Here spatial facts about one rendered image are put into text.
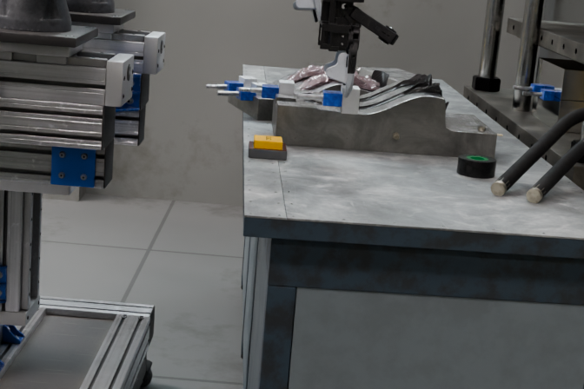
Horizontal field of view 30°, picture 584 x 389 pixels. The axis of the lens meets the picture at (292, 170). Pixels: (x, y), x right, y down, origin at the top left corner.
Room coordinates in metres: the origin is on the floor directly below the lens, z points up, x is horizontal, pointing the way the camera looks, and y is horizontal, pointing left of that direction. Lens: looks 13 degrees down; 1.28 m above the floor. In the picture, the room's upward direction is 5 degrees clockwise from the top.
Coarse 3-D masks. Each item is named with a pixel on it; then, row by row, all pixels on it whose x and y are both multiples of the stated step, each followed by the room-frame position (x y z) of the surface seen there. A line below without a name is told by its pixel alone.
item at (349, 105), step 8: (344, 88) 2.28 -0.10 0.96; (296, 96) 2.30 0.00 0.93; (304, 96) 2.29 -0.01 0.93; (312, 96) 2.29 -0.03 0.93; (320, 96) 2.30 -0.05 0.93; (328, 96) 2.28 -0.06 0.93; (336, 96) 2.28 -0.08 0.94; (352, 96) 2.28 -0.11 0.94; (328, 104) 2.28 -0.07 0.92; (336, 104) 2.28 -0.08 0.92; (344, 104) 2.28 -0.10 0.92; (352, 104) 2.28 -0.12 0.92; (344, 112) 2.28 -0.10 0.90; (352, 112) 2.28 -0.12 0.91
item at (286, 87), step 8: (280, 80) 2.60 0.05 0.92; (288, 80) 2.61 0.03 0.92; (240, 88) 2.58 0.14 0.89; (248, 88) 2.58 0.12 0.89; (256, 88) 2.58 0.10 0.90; (264, 88) 2.56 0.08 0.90; (272, 88) 2.56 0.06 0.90; (280, 88) 2.56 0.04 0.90; (288, 88) 2.56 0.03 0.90; (264, 96) 2.56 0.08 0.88; (272, 96) 2.56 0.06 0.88
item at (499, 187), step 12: (564, 120) 2.37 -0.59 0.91; (552, 132) 2.31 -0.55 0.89; (564, 132) 2.35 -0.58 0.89; (540, 144) 2.25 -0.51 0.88; (552, 144) 2.28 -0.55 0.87; (528, 156) 2.19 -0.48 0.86; (540, 156) 2.22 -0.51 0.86; (516, 168) 2.13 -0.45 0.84; (528, 168) 2.17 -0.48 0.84; (504, 180) 2.08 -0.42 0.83; (516, 180) 2.12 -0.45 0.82; (492, 192) 2.08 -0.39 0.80; (504, 192) 2.06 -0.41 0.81
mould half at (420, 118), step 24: (288, 96) 2.53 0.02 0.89; (360, 96) 2.65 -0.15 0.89; (384, 96) 2.55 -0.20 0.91; (408, 96) 2.45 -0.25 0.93; (432, 96) 2.42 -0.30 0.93; (288, 120) 2.40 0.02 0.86; (312, 120) 2.40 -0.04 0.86; (336, 120) 2.40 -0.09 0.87; (360, 120) 2.41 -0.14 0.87; (384, 120) 2.41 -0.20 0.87; (408, 120) 2.42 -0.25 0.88; (432, 120) 2.42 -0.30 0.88; (456, 120) 2.58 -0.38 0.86; (480, 120) 2.61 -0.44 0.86; (288, 144) 2.40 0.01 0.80; (312, 144) 2.40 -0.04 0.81; (336, 144) 2.41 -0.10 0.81; (360, 144) 2.41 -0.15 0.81; (384, 144) 2.41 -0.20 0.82; (408, 144) 2.42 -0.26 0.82; (432, 144) 2.42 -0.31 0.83; (456, 144) 2.42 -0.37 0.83; (480, 144) 2.43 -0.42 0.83
